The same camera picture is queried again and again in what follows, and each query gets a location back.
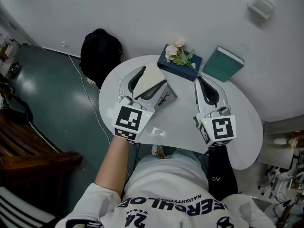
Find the dark teal flat box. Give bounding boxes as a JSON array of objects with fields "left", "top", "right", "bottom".
[{"left": 157, "top": 44, "right": 203, "bottom": 82}]

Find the white office chair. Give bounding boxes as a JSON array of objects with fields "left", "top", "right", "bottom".
[{"left": 258, "top": 164, "right": 300, "bottom": 197}]

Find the white printed jersey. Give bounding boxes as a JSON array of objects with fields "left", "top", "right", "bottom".
[{"left": 55, "top": 150, "right": 277, "bottom": 228}]

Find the person's right forearm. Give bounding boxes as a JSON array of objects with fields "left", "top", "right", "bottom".
[{"left": 207, "top": 143, "right": 239, "bottom": 200}]

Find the black backpack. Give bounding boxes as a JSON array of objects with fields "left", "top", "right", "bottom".
[{"left": 80, "top": 28, "right": 123, "bottom": 90}]

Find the black eyelash curler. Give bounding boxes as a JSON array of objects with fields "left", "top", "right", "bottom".
[{"left": 157, "top": 91, "right": 172, "bottom": 107}]

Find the person's left forearm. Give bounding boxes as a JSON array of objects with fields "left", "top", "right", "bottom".
[{"left": 94, "top": 135, "right": 132, "bottom": 196}]

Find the round white table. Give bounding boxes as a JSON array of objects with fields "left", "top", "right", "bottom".
[{"left": 98, "top": 55, "right": 264, "bottom": 171}]

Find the person's shoe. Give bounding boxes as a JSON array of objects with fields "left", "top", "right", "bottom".
[{"left": 151, "top": 144, "right": 166, "bottom": 160}]

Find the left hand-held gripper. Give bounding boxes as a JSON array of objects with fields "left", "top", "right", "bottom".
[{"left": 105, "top": 65, "right": 169, "bottom": 143}]

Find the black white striped object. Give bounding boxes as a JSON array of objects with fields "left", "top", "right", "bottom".
[{"left": 0, "top": 186, "right": 57, "bottom": 228}]

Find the grey shelf unit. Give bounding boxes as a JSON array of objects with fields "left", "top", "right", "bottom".
[{"left": 257, "top": 114, "right": 304, "bottom": 171}]

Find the small pale flower bunch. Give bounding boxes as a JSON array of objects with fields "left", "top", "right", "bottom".
[{"left": 287, "top": 132, "right": 300, "bottom": 150}]

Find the white floor cable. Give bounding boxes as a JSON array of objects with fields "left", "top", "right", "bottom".
[{"left": 68, "top": 53, "right": 113, "bottom": 143}]

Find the teal hardcover book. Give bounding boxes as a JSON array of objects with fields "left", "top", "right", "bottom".
[{"left": 201, "top": 45, "right": 246, "bottom": 83}]

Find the brown wooden furniture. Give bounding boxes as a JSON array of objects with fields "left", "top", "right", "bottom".
[{"left": 0, "top": 113, "right": 84, "bottom": 192}]

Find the white wall light switch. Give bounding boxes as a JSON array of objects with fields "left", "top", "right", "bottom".
[{"left": 247, "top": 0, "right": 277, "bottom": 21}]

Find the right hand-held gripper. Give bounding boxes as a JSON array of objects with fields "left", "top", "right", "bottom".
[{"left": 193, "top": 76, "right": 238, "bottom": 149}]

